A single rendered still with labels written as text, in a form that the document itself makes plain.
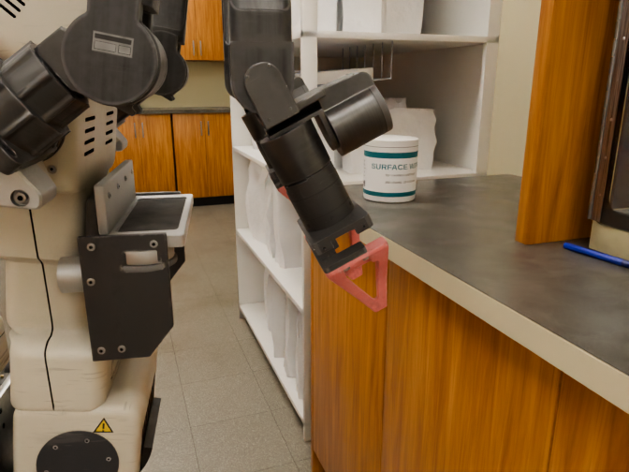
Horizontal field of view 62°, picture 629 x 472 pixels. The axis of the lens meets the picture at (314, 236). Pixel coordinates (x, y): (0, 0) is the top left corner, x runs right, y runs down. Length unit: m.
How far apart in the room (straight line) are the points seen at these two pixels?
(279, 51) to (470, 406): 0.63
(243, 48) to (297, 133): 0.09
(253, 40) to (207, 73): 5.47
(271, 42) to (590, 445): 0.56
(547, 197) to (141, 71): 0.73
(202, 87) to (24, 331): 5.29
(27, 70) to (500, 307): 0.59
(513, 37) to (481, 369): 1.23
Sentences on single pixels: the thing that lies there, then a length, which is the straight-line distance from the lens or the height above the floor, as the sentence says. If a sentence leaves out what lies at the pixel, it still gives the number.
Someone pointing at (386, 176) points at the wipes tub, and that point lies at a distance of 1.26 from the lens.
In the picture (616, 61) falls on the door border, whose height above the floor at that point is 1.25.
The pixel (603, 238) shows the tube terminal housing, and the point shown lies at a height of 0.96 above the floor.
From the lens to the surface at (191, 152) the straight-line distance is 5.43.
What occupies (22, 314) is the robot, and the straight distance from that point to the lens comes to 0.79.
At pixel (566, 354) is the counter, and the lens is 0.67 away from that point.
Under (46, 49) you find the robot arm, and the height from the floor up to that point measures 1.24.
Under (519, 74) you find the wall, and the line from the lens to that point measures 1.82.
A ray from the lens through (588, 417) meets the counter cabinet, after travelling 0.72.
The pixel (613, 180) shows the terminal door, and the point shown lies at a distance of 0.97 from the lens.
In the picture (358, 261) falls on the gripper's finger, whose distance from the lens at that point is 0.51.
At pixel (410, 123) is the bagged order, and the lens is 1.90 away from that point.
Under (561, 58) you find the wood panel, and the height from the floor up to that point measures 1.25.
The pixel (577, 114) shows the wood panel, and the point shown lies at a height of 1.16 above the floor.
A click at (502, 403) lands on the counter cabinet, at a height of 0.78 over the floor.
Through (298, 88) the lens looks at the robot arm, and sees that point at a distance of 0.96.
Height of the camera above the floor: 1.21
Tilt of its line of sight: 16 degrees down
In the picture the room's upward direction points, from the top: straight up
